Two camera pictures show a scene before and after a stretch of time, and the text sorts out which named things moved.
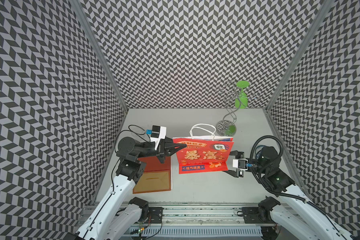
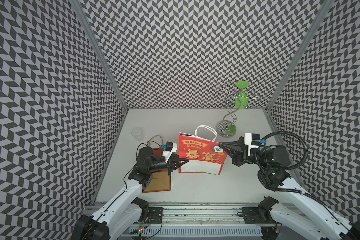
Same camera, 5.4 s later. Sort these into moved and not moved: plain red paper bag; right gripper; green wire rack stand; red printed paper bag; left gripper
Moved: left gripper; right gripper
Not moved: red printed paper bag; plain red paper bag; green wire rack stand
